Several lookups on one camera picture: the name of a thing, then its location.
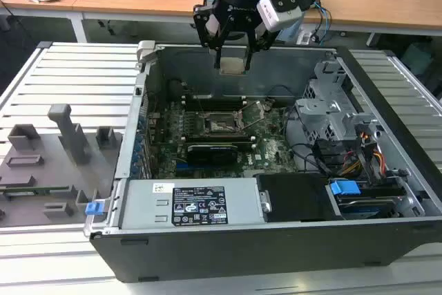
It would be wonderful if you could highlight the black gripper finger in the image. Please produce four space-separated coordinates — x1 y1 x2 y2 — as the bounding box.
243 24 278 71
193 4 229 70

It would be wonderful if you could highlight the silver square CPU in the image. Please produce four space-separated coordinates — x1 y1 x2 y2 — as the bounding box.
219 56 248 75

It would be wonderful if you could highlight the metal socket cover frame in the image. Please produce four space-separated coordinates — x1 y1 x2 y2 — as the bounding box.
236 100 269 129

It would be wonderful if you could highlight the CPU socket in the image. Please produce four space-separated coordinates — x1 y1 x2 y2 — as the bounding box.
202 111 249 137

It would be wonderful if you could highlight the grey metal drive cage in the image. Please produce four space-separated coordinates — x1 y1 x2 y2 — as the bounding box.
295 59 383 144

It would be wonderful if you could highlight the green motherboard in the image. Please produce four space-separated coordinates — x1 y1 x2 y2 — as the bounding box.
144 99 301 178

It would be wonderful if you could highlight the black graphics card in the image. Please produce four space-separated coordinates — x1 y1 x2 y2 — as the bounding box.
187 142 240 166

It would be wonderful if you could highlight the black plastic shroud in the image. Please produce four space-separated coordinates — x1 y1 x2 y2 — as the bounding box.
257 173 345 224

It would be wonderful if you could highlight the hard disk in blue carrier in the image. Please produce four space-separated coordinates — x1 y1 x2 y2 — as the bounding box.
327 179 407 222

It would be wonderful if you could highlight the grey power supply unit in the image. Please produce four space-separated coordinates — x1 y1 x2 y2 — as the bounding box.
119 177 269 230

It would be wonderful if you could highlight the black open PC case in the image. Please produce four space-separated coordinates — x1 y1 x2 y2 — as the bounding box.
84 39 442 284

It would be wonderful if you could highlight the blue plastic case latch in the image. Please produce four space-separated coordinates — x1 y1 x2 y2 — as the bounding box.
85 201 104 216

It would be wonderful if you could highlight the grey parts rack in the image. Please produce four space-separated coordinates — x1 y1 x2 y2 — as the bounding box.
0 103 124 229

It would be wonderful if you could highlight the green RAM stick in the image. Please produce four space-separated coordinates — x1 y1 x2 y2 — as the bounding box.
0 186 70 195

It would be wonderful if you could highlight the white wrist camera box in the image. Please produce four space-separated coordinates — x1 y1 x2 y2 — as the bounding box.
256 0 304 32

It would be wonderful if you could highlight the grey case release handle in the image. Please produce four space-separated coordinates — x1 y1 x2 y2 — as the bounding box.
136 39 158 68

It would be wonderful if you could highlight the blue cable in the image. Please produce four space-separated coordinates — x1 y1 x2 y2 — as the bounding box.
312 0 333 47

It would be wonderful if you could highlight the black cable bundle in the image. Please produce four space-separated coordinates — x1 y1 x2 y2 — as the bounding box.
286 106 349 177

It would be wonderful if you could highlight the coloured power wire bundle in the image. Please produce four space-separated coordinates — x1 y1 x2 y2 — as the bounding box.
340 131 386 177

